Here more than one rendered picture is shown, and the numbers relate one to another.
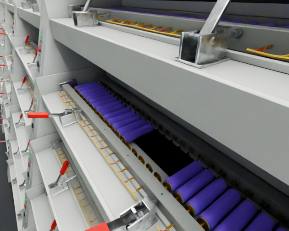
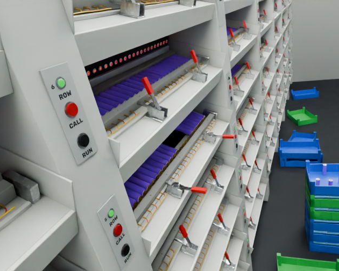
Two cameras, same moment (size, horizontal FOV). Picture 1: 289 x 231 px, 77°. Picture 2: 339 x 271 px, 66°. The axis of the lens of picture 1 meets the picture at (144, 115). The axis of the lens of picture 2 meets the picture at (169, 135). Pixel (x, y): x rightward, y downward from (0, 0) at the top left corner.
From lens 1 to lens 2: 0.84 m
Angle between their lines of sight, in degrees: 95
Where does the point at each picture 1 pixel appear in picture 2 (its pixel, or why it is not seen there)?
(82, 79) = not seen: hidden behind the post
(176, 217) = (204, 126)
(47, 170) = not seen: outside the picture
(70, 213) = (197, 227)
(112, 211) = (212, 147)
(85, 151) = (194, 168)
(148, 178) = (196, 134)
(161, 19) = (168, 80)
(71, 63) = not seen: hidden behind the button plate
